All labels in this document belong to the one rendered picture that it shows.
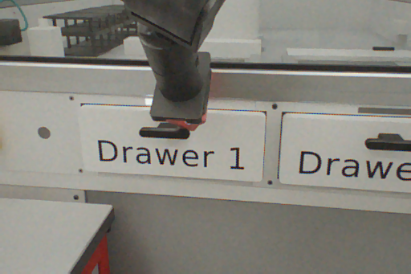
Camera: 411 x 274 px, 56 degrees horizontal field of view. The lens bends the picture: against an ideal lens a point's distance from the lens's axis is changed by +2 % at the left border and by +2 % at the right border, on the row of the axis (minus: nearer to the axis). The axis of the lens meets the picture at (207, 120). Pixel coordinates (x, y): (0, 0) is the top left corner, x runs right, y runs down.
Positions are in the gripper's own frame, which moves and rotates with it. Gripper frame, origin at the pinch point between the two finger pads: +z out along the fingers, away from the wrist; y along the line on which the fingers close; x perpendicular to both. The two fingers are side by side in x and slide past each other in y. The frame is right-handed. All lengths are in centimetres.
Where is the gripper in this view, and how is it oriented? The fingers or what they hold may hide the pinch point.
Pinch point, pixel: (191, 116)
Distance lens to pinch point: 57.1
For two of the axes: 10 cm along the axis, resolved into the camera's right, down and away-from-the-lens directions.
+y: 1.3, -8.8, 4.6
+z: 1.1, 4.7, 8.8
